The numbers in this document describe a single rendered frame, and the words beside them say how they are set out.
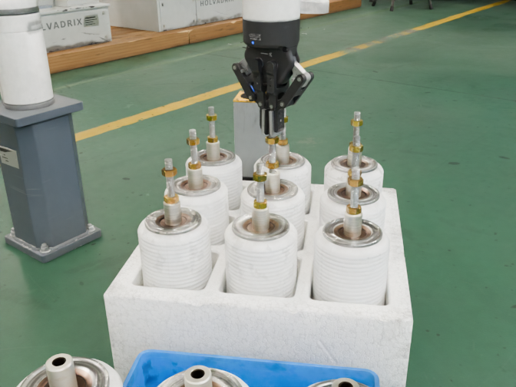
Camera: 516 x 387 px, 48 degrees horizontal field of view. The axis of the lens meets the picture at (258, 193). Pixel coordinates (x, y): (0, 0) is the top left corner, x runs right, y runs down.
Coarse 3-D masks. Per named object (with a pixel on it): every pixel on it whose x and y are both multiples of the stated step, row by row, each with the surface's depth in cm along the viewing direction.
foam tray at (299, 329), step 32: (320, 192) 103; (384, 192) 102; (224, 256) 83; (128, 288) 76; (160, 288) 76; (224, 288) 80; (128, 320) 76; (160, 320) 75; (192, 320) 74; (224, 320) 73; (256, 320) 73; (288, 320) 72; (320, 320) 71; (352, 320) 70; (384, 320) 70; (128, 352) 78; (192, 352) 76; (224, 352) 76; (256, 352) 75; (288, 352) 74; (320, 352) 73; (352, 352) 72; (384, 352) 72; (384, 384) 74
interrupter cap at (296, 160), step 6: (264, 156) 98; (294, 156) 98; (300, 156) 98; (264, 162) 96; (294, 162) 96; (300, 162) 96; (276, 168) 94; (282, 168) 93; (288, 168) 94; (294, 168) 94
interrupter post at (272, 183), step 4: (268, 172) 85; (276, 172) 85; (268, 176) 84; (272, 176) 84; (276, 176) 84; (268, 180) 85; (272, 180) 85; (276, 180) 85; (268, 184) 85; (272, 184) 85; (276, 184) 85; (268, 188) 85; (272, 188) 85; (276, 188) 85; (268, 192) 86; (272, 192) 85; (276, 192) 86
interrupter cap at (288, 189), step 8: (264, 184) 88; (280, 184) 88; (288, 184) 87; (248, 192) 85; (264, 192) 86; (280, 192) 86; (288, 192) 85; (296, 192) 85; (272, 200) 83; (280, 200) 83
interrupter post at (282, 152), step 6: (276, 144) 96; (288, 144) 96; (276, 150) 96; (282, 150) 95; (288, 150) 96; (276, 156) 96; (282, 156) 95; (288, 156) 96; (282, 162) 96; (288, 162) 96
